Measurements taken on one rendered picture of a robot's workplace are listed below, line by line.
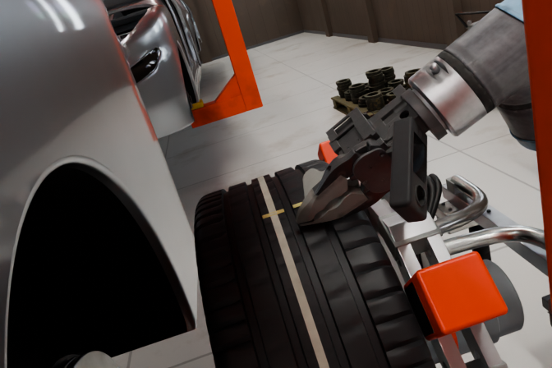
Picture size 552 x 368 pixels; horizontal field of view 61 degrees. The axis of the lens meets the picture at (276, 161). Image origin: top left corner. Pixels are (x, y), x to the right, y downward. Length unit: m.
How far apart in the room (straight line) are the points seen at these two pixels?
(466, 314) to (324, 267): 0.16
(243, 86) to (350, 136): 3.70
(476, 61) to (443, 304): 0.26
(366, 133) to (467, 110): 0.11
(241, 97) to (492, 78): 3.80
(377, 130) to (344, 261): 0.17
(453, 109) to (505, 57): 0.07
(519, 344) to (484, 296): 1.53
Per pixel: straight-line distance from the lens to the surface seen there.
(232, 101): 4.28
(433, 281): 0.54
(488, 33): 0.57
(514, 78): 0.57
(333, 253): 0.58
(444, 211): 1.00
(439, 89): 0.55
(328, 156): 0.88
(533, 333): 2.13
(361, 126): 0.58
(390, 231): 0.64
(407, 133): 0.54
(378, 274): 0.57
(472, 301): 0.55
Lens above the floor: 1.44
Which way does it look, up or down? 19 degrees down
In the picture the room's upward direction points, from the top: 17 degrees counter-clockwise
